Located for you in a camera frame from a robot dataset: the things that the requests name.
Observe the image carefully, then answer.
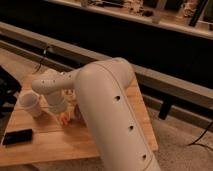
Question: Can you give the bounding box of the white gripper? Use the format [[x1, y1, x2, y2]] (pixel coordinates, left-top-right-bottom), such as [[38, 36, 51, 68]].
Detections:
[[45, 91, 79, 124]]

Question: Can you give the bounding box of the orange pepper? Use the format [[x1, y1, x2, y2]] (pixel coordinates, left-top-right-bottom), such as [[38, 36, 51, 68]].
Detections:
[[59, 113, 73, 126]]

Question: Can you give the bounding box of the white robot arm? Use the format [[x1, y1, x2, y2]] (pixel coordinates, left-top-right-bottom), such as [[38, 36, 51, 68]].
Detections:
[[32, 58, 161, 171]]

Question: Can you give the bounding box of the purple bowl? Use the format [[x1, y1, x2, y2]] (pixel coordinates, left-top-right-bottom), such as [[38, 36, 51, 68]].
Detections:
[[74, 105, 84, 123]]

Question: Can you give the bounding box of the clear glass jar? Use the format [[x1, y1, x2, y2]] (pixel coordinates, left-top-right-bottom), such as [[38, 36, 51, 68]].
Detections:
[[65, 90, 76, 101]]

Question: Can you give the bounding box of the white plastic cup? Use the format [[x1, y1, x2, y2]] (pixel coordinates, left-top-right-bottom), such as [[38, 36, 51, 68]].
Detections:
[[19, 91, 42, 118]]

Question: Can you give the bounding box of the black phone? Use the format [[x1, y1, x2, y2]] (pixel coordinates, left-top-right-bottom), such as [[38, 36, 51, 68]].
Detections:
[[2, 129, 33, 145]]

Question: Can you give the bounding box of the black cable left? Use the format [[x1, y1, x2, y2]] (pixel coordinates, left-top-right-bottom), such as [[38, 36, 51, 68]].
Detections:
[[32, 46, 52, 75]]

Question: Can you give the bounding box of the black cable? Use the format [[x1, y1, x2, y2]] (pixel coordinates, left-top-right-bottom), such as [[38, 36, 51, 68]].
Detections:
[[32, 46, 52, 75], [187, 119, 213, 147]]

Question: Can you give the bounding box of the black cable right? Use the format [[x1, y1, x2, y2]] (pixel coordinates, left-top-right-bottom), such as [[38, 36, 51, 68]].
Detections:
[[187, 119, 213, 147]]

